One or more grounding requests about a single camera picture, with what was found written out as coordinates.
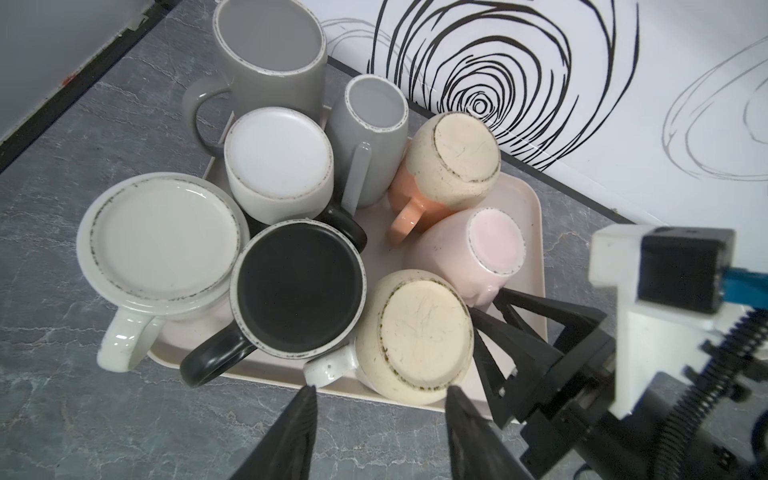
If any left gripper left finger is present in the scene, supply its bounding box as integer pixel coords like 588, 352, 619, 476
231, 386, 318, 480

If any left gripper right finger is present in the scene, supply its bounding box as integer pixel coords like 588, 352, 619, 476
445, 385, 532, 480

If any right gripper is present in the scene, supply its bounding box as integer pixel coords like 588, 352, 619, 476
470, 289, 767, 479

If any cream speckled mug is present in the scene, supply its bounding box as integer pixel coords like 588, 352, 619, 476
303, 269, 474, 406

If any pink mug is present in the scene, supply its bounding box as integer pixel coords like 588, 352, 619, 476
404, 207, 526, 311

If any black mug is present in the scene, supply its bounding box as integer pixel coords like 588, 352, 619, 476
180, 203, 367, 387

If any cream and orange mug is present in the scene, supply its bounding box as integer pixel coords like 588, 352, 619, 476
386, 112, 501, 245

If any wide cream white mug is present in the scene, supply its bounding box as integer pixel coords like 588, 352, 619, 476
76, 172, 250, 373

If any light grey mug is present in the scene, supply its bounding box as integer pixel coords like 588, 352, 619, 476
325, 74, 409, 215

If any tall dark grey mug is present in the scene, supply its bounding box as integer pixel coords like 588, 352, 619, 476
182, 0, 327, 158

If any beige serving tray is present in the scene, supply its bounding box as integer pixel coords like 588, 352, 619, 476
148, 157, 548, 419

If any black corrugated cable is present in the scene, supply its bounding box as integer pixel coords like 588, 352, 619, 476
650, 308, 768, 480

